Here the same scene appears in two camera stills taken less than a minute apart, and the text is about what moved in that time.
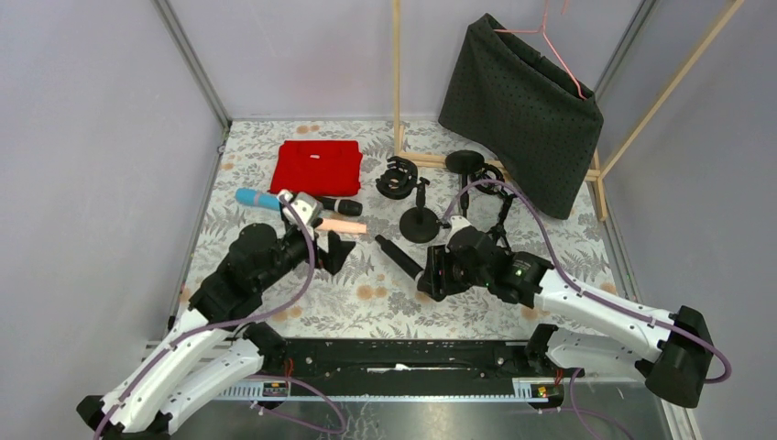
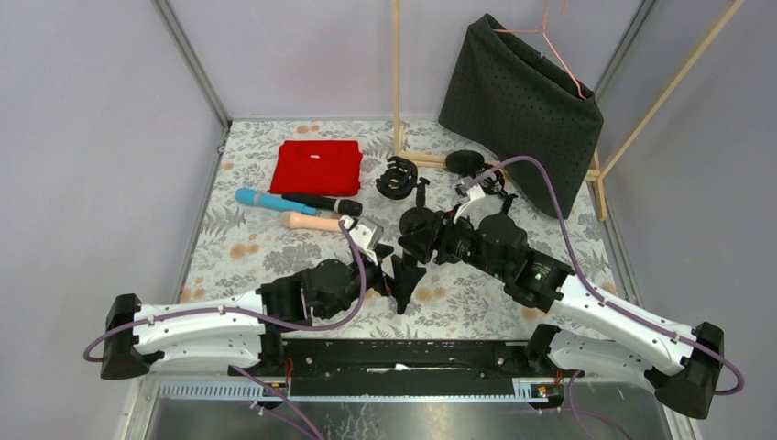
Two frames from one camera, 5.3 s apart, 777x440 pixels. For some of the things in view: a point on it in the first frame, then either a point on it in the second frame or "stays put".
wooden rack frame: x=599 y=176 stays put
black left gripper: x=322 y=250 → x=388 y=270
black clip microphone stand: x=465 y=162 stays put
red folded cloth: x=321 y=168 stays put
